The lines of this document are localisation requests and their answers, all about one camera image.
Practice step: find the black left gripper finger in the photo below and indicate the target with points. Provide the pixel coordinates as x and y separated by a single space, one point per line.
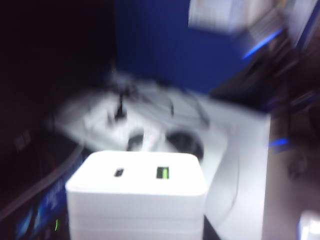
210 232

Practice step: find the white USB charging base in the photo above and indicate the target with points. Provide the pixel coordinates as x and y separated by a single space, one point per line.
135 200

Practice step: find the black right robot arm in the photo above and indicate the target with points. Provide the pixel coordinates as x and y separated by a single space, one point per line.
287 75

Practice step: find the white desk riser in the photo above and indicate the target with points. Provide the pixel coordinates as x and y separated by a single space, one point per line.
245 162

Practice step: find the white power strip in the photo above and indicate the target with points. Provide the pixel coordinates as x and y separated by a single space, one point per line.
105 125

